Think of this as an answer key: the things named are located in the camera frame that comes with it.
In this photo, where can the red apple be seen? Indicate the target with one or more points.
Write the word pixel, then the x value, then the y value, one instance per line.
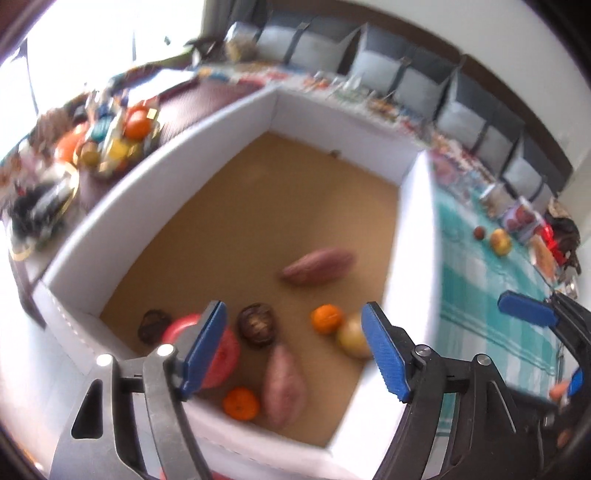
pixel 224 360

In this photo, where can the crumpled clear plastic bag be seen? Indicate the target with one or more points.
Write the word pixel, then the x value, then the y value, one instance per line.
pixel 240 44

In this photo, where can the orange mandarin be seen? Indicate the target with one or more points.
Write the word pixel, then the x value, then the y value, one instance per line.
pixel 241 404
pixel 327 319

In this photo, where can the dark bag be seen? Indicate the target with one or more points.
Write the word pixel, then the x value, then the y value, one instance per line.
pixel 565 228

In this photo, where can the grey and white pillow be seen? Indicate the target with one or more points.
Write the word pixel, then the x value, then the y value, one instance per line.
pixel 526 177
pixel 318 46
pixel 466 120
pixel 415 78

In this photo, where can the small brown round fruit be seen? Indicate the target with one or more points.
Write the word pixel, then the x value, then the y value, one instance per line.
pixel 479 233

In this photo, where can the gold rimmed plate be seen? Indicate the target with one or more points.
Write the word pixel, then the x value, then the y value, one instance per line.
pixel 46 207

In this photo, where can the yellow onion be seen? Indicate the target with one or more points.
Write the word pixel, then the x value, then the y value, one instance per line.
pixel 351 337

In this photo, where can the row of colourful snack packets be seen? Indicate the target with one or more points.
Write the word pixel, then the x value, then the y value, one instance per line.
pixel 323 87

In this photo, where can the clear plastic jar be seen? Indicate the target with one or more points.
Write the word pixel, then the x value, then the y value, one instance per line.
pixel 493 198

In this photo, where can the purple sweet potato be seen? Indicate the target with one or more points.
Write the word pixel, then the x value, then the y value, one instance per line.
pixel 318 266
pixel 284 387

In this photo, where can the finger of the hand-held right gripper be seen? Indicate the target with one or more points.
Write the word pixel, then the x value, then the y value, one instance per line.
pixel 575 383
pixel 526 308

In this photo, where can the dark wrinkled fruit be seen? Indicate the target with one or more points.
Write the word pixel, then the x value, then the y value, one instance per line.
pixel 257 324
pixel 152 326

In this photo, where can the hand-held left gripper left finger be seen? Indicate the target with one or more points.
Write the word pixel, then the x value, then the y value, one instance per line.
pixel 203 350

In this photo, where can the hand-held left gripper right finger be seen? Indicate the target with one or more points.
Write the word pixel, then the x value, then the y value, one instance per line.
pixel 385 355

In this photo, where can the white cardboard box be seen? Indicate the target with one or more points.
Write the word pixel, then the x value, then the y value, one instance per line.
pixel 231 207

